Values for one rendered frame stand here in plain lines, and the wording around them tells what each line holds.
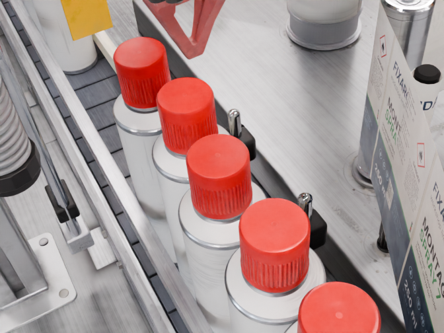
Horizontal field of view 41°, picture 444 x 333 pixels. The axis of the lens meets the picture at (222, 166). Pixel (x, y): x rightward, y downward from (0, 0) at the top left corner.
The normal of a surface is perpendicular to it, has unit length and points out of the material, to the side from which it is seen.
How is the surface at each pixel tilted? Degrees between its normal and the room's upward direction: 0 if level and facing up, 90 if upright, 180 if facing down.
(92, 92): 0
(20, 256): 90
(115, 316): 0
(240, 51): 0
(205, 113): 90
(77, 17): 90
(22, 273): 90
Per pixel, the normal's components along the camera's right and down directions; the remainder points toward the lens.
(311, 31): -0.48, 0.67
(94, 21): 0.47, 0.63
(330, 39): 0.10, 0.73
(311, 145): -0.07, -0.67
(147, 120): -0.03, 0.00
